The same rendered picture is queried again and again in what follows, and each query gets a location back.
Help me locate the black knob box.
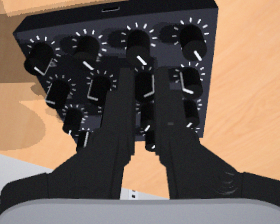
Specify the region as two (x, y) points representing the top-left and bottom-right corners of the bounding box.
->
(12, 0), (219, 152)

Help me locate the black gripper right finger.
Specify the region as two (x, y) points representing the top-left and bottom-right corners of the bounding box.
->
(154, 67), (280, 207)

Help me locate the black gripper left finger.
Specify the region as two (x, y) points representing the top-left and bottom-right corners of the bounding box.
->
(0, 67), (136, 215)

